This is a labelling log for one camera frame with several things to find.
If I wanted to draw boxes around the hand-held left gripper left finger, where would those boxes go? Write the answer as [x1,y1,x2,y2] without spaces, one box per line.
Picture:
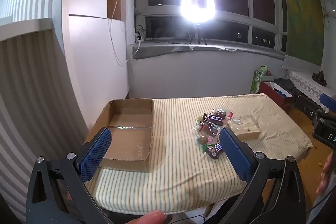
[25,127,118,224]

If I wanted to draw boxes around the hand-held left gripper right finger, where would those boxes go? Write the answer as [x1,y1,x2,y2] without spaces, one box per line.
[210,127,307,224]

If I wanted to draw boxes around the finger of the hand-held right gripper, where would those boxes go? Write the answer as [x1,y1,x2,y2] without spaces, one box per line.
[320,93,336,111]

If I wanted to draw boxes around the brown chocolate candy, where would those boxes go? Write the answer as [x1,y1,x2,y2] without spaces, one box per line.
[206,149,223,160]

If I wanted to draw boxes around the clear snack packet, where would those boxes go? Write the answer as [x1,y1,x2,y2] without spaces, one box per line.
[228,115,261,141]

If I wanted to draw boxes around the dark brown snack packet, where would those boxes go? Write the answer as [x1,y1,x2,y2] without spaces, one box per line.
[206,123,223,136]

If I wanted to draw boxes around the cardboard box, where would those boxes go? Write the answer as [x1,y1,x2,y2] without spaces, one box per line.
[84,98,155,173]

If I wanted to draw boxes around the person's right hand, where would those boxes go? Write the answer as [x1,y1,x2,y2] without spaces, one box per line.
[316,153,334,195]

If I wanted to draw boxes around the person's left hand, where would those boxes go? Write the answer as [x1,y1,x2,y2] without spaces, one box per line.
[125,210,166,224]

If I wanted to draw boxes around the black cabinet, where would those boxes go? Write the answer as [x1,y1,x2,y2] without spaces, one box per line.
[295,94,326,119]

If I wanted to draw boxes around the dark figurine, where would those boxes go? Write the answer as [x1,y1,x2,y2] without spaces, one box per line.
[311,70,328,86]

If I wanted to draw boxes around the white lace cloth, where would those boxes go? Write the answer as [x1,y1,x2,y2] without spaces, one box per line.
[287,69,336,104]

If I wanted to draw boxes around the dark cloth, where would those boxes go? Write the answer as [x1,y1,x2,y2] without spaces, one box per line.
[273,78,298,94]

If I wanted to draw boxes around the red box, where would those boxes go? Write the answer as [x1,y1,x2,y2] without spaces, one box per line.
[259,81,296,109]

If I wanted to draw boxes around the green bag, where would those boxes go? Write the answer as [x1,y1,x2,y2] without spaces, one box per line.
[251,65,268,94]

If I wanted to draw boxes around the white cabinet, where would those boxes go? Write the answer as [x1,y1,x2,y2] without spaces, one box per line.
[51,0,130,135]

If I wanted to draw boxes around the white wall ledge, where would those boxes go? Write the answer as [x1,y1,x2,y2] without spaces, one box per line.
[281,55,322,73]

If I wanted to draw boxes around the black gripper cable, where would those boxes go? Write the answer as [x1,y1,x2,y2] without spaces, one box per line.
[310,186,332,214]

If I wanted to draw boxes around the green wall poster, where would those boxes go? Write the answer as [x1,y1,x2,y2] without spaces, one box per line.
[273,0,324,67]

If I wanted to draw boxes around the ring light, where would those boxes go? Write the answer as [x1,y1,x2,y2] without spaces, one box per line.
[180,0,217,24]

